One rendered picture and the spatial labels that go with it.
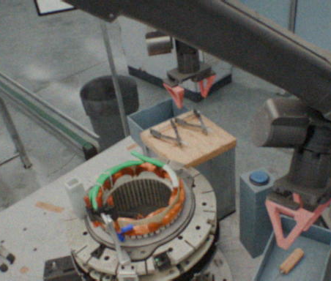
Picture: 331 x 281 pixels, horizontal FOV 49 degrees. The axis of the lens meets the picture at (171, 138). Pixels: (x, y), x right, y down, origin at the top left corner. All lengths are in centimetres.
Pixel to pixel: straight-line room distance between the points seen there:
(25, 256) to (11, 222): 17
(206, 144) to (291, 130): 48
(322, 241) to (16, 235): 91
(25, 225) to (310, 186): 97
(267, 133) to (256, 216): 47
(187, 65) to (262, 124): 43
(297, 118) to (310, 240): 37
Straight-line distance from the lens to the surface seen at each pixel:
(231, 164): 104
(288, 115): 51
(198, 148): 97
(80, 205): 78
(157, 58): 340
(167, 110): 121
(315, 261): 79
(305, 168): 57
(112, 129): 244
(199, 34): 37
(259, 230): 100
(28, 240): 127
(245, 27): 38
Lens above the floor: 166
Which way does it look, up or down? 36 degrees down
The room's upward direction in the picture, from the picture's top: 7 degrees counter-clockwise
